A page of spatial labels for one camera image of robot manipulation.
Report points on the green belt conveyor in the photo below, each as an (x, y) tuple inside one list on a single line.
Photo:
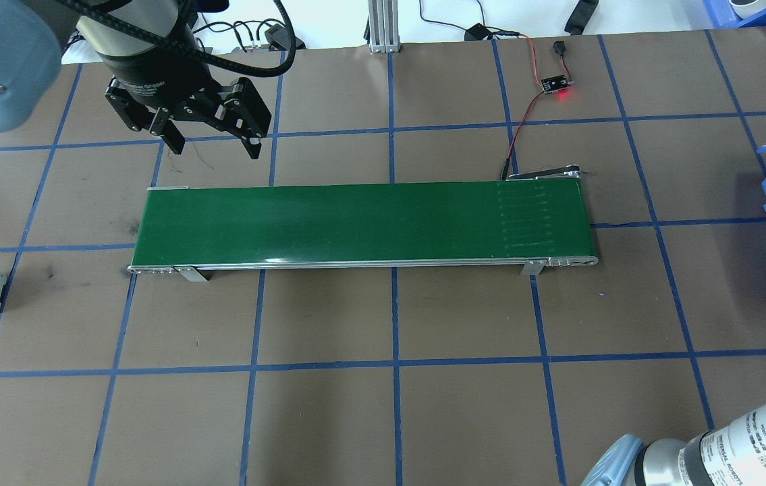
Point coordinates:
[(356, 223)]

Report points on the circuit board with red LED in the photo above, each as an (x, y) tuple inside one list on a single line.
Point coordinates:
[(553, 84)]

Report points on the black barrel connector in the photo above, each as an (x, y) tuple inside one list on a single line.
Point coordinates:
[(559, 47)]

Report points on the black power adapter brick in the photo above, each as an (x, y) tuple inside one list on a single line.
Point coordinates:
[(582, 17)]

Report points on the white mug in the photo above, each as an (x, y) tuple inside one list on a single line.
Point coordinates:
[(747, 7)]

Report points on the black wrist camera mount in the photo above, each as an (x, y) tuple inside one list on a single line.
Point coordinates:
[(210, 5)]

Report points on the aluminium profile post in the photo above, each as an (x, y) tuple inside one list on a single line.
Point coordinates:
[(382, 30)]

